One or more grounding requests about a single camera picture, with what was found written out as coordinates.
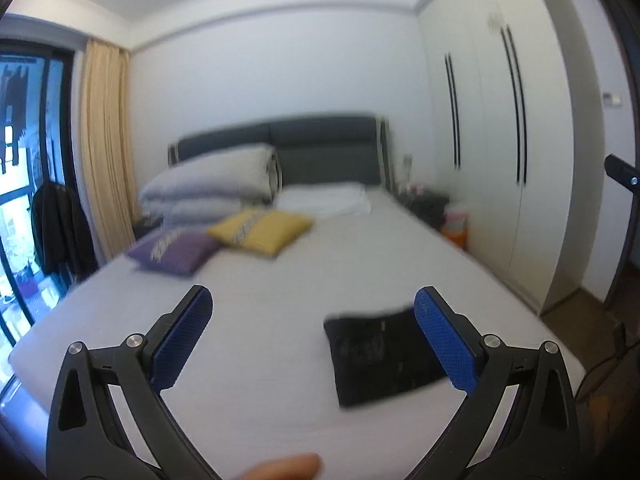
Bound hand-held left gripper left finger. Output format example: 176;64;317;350
46;285;221;480

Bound beige curtain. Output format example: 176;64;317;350
80;39;136;266

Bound white wardrobe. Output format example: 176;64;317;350
415;0;621;316

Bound white pillow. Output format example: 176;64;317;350
275;182;373;217

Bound orange bin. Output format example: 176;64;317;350
441;227;471;252

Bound white bed mattress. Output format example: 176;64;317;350
7;187;587;480

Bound black framed window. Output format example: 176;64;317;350
0;39;81;361

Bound stack of grey pillows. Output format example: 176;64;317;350
139;142;281;228

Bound yellow pillow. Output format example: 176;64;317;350
206;208;315;256

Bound black stand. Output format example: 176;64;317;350
602;154;640;311

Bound black pants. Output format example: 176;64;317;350
323;304;451;409

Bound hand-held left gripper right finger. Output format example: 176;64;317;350
407;286;581;480

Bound grey bed headboard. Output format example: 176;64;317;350
167;114;393;193

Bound black cable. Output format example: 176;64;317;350
575;320;631;401

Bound dark nightstand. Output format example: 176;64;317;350
397;192;448;233

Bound black hanging jacket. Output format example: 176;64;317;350
31;180;98;281

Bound purple pillow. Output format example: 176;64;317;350
125;227;223;277

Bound white pink container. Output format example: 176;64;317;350
446;204;471;231

